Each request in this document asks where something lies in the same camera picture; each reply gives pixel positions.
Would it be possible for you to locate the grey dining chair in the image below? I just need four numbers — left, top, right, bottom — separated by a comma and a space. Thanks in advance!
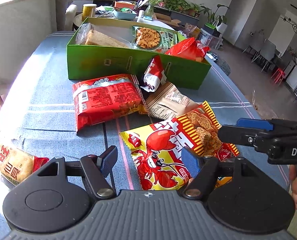
251, 39, 276, 71

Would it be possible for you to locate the red plastic stool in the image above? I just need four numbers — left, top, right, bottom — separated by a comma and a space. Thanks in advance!
271, 68, 285, 84

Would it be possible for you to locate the brown striped snack packet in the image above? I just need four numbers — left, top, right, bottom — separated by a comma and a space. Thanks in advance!
146, 81, 199, 120

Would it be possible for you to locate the yellow tin can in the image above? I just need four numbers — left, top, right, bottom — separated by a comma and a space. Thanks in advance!
82, 3, 97, 21

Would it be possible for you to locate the green cardboard box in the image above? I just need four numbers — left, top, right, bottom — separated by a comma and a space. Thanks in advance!
67, 17, 211, 90

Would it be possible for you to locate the clear storage bin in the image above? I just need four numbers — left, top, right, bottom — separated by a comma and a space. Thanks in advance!
199, 29, 223, 49

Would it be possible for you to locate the white oval coffee table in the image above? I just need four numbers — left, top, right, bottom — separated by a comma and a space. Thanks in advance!
72, 14, 182, 30

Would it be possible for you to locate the white pot tall plant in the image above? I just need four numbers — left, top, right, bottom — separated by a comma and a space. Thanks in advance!
200, 4, 230, 30

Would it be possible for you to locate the rice cracker packet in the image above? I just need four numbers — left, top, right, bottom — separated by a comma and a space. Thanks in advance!
0, 141, 49, 185

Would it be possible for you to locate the yellow lobster noodle snack bag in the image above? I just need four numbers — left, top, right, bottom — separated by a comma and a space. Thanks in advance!
120, 101, 239, 190

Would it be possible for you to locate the dark round side table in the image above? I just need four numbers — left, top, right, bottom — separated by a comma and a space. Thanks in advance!
207, 51, 231, 76

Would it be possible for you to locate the red snack bag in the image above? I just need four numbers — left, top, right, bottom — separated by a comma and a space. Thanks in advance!
72, 74, 148, 132

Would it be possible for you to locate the red white small snack packet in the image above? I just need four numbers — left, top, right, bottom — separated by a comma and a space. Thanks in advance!
141, 55, 167, 93

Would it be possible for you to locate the open cardboard box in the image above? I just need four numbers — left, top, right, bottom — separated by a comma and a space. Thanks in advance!
155, 13, 181, 27

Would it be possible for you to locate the blue tray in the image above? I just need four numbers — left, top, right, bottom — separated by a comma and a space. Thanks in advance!
113, 8, 136, 21

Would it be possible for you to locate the clear wrapped bread slice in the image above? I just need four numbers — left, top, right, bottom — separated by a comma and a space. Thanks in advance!
75, 23, 132, 49

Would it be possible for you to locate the beige sofa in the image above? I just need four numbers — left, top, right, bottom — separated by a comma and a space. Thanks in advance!
0, 0, 76, 96

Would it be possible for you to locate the green peanut snack bag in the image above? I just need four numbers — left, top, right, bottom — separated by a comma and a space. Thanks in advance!
132, 26, 178, 53

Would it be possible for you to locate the orange box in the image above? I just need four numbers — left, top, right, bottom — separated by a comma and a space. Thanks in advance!
114, 1, 135, 10

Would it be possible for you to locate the red transparent bread bag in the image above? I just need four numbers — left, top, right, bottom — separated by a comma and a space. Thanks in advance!
165, 37, 210, 62

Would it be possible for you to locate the glass vase with plant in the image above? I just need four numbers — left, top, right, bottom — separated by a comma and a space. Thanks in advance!
144, 0, 163, 18

